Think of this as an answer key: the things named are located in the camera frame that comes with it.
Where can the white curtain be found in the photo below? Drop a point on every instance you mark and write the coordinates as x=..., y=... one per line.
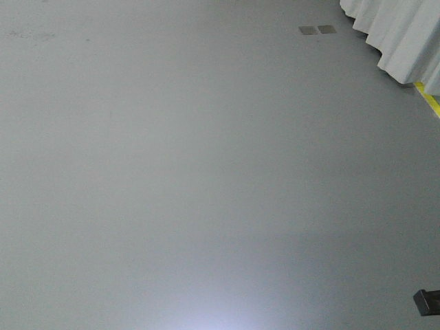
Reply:
x=407, y=35

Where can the right metal floor plate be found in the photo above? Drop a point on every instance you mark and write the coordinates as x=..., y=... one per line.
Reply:
x=326, y=29

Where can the yellow floor tape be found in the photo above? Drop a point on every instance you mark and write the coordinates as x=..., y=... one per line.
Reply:
x=430, y=100

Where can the left metal floor plate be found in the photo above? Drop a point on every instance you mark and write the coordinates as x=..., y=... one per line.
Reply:
x=308, y=30

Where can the metal floor plate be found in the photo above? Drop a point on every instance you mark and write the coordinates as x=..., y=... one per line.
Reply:
x=326, y=29
x=308, y=30

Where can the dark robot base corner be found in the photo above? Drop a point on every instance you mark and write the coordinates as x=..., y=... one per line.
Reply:
x=427, y=302

